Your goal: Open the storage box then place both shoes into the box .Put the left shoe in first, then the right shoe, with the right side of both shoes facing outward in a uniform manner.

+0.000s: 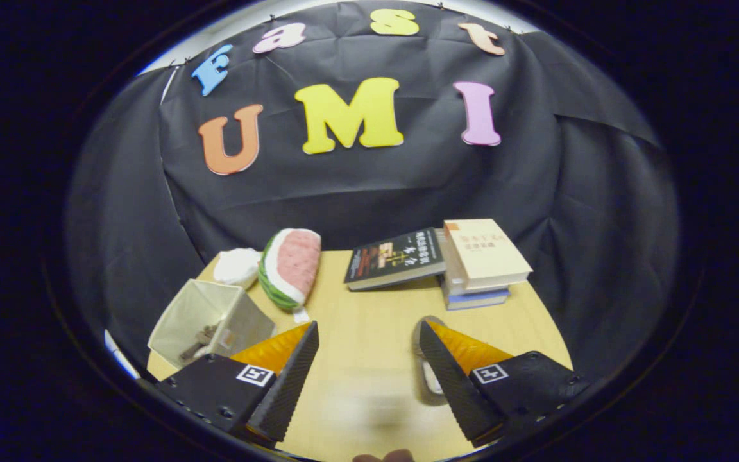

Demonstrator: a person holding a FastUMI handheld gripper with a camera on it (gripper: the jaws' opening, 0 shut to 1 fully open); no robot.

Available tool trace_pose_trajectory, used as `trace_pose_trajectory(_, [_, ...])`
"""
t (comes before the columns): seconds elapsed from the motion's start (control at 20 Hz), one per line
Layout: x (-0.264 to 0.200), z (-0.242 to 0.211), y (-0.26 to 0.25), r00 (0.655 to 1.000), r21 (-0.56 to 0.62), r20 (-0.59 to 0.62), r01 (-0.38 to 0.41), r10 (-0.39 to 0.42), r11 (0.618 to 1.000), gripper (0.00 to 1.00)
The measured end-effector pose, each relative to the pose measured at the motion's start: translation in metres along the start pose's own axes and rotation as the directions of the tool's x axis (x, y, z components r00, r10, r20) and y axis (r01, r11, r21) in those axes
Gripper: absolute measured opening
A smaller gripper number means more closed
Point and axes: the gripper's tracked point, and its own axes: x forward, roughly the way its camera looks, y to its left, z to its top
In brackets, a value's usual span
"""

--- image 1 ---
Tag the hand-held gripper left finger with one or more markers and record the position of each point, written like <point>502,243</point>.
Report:
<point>286,385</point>

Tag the black backdrop cloth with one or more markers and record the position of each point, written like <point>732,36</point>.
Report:
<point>369,192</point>

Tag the beige cover book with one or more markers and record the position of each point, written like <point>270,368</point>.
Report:
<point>485,253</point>

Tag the blue cover book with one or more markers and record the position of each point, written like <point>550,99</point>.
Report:
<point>478,299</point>

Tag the black cover book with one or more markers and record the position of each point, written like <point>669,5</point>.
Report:
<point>395,260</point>

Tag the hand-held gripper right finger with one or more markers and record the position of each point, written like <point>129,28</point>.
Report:
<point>453,385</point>

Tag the watermelon slice plush toy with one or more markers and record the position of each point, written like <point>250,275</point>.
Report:
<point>292,263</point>

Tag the beige fabric storage box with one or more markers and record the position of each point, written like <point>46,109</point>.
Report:
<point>183,314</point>

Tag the white plush toy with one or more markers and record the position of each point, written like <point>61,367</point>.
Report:
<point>238,266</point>

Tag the grey white book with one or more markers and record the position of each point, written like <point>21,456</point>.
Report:
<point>453,273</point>

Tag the brown shoe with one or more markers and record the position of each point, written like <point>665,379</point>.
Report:
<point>199,340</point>
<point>429,385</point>

